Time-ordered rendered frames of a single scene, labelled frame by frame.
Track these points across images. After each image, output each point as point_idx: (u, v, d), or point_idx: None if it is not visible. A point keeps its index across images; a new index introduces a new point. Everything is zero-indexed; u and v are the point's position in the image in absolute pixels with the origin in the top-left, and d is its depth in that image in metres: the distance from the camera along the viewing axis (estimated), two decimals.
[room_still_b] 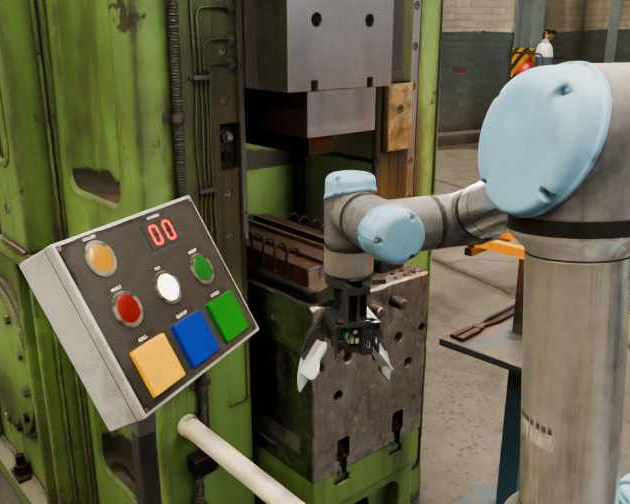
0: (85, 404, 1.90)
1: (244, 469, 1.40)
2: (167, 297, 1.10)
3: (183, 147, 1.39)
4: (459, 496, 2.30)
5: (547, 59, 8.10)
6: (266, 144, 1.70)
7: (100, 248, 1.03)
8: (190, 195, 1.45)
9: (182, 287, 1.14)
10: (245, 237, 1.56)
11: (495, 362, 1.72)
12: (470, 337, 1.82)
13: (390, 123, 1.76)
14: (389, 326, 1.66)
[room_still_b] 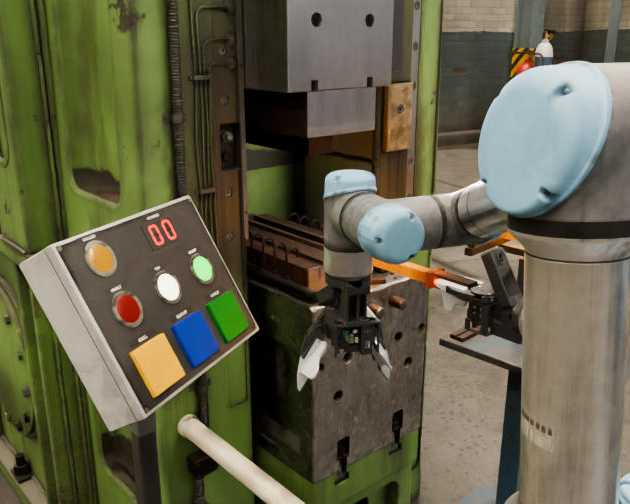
0: (85, 404, 1.90)
1: (244, 469, 1.40)
2: (167, 297, 1.10)
3: (183, 147, 1.39)
4: (459, 496, 2.30)
5: (547, 59, 8.10)
6: (266, 144, 1.70)
7: (100, 248, 1.03)
8: (190, 195, 1.45)
9: (182, 287, 1.14)
10: (245, 237, 1.56)
11: (495, 362, 1.72)
12: (470, 337, 1.82)
13: (390, 123, 1.76)
14: (389, 326, 1.66)
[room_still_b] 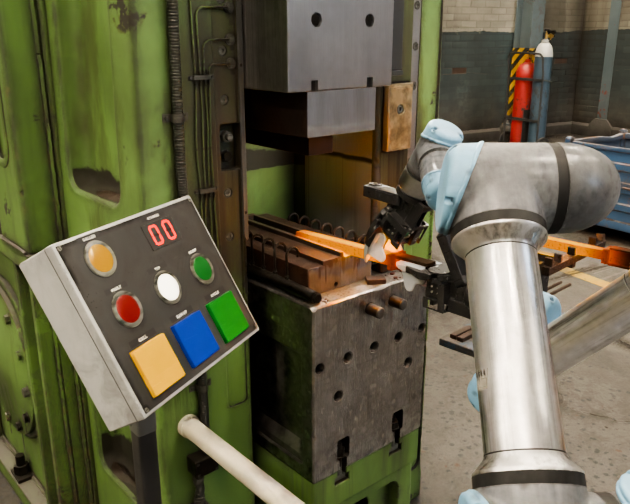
0: (85, 404, 1.90)
1: (244, 469, 1.40)
2: (167, 297, 1.10)
3: (183, 147, 1.39)
4: (459, 496, 2.30)
5: (547, 59, 8.10)
6: (266, 144, 1.70)
7: (100, 248, 1.03)
8: (190, 195, 1.45)
9: (182, 287, 1.14)
10: (245, 237, 1.56)
11: None
12: (470, 337, 1.82)
13: (390, 123, 1.76)
14: (389, 326, 1.66)
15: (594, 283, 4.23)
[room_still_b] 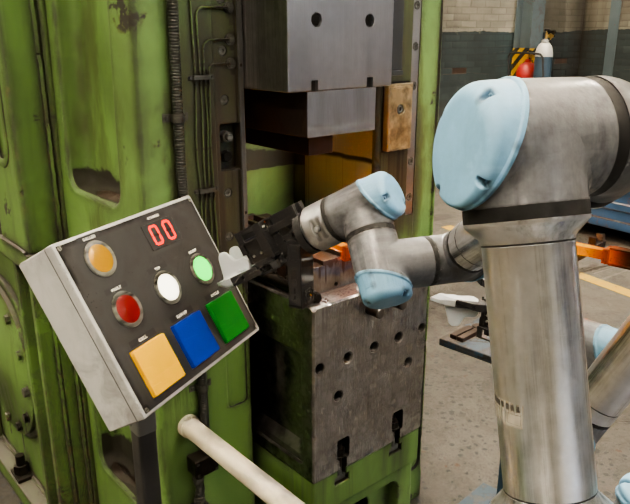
0: (85, 404, 1.90)
1: (244, 469, 1.40)
2: (167, 297, 1.10)
3: (183, 147, 1.39)
4: (459, 496, 2.30)
5: (547, 59, 8.10)
6: (266, 144, 1.70)
7: (100, 248, 1.03)
8: (190, 195, 1.45)
9: (182, 287, 1.14)
10: None
11: None
12: (470, 337, 1.82)
13: (390, 123, 1.76)
14: (389, 326, 1.66)
15: (594, 283, 4.23)
